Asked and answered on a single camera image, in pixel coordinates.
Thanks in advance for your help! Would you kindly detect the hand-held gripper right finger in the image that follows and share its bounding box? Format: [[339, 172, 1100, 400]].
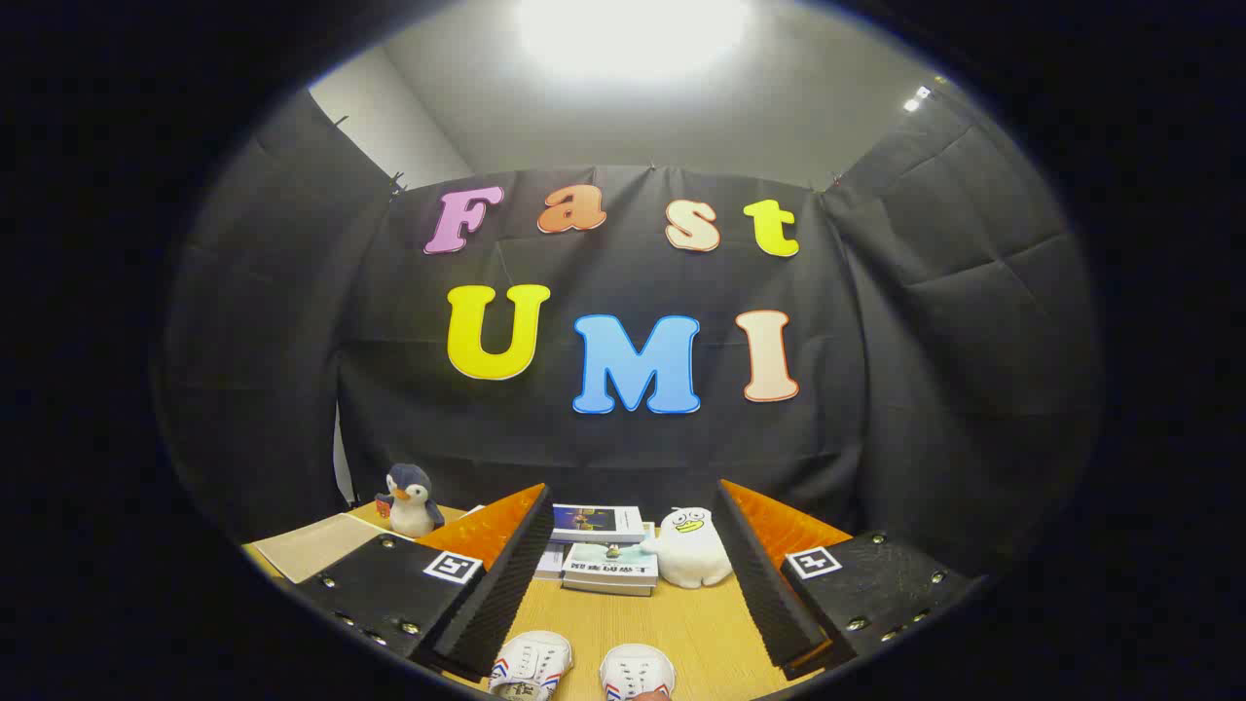
[[715, 478, 979, 681]]

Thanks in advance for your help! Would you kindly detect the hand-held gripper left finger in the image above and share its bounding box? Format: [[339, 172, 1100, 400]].
[[292, 483, 554, 683]]

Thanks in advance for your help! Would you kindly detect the white canvas shoe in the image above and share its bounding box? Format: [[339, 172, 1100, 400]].
[[488, 630, 574, 701], [599, 643, 677, 701]]

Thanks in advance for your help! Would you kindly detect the beige fabric storage box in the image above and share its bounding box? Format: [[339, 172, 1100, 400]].
[[251, 512, 410, 584]]

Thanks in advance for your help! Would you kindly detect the white duck plush toy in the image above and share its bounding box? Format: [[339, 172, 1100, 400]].
[[640, 506, 733, 590]]

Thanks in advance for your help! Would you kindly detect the dark-edged book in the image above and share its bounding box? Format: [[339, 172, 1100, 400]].
[[563, 578, 656, 598]]

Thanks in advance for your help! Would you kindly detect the book with teal cover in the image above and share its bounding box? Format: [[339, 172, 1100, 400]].
[[563, 538, 660, 588]]

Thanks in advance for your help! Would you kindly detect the book with blue picture cover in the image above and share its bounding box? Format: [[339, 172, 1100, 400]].
[[550, 503, 647, 545]]

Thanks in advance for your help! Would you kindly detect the grey white penguin plush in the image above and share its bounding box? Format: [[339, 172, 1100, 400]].
[[375, 463, 446, 538]]

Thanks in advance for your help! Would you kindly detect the black backdrop cloth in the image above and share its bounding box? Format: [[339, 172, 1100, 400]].
[[161, 88, 1106, 575]]

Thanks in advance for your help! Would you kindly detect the ceiling light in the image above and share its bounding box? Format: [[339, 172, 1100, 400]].
[[514, 0, 758, 87]]

